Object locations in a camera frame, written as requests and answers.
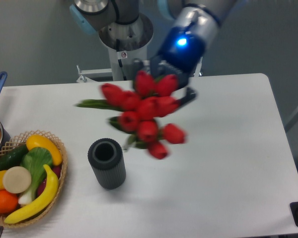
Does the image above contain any yellow squash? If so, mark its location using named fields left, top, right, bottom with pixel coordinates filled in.
left=26, top=134, right=63, bottom=166

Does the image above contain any purple red vegetable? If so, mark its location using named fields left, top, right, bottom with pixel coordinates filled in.
left=36, top=165, right=62, bottom=197

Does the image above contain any yellow banana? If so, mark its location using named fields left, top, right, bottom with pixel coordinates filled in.
left=4, top=164, right=59, bottom=224

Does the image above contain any green bok choy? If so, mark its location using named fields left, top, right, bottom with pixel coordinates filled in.
left=18, top=147, right=53, bottom=206

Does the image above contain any orange fruit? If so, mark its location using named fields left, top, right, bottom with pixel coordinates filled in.
left=0, top=190, right=18, bottom=214

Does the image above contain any red tulip bouquet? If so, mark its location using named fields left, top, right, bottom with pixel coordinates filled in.
left=76, top=70, right=187, bottom=160

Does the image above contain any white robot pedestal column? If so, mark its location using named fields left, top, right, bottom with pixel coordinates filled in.
left=98, top=13, right=153, bottom=81

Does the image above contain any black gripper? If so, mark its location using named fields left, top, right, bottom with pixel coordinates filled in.
left=132, top=26, right=206, bottom=109

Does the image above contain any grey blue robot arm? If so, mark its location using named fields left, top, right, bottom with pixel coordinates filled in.
left=70, top=0, right=236, bottom=89

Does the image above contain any woven wicker basket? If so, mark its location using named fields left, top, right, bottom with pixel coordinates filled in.
left=0, top=130, right=68, bottom=228

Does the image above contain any dark grey ribbed vase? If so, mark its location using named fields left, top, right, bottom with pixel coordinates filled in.
left=87, top=138, right=126, bottom=189

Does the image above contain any green cucumber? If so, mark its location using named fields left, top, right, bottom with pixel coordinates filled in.
left=0, top=144, right=28, bottom=171

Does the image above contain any beige round disc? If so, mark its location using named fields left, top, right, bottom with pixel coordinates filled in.
left=2, top=166, right=32, bottom=194

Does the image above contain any white metal base frame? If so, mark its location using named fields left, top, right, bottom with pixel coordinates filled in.
left=76, top=57, right=203, bottom=83

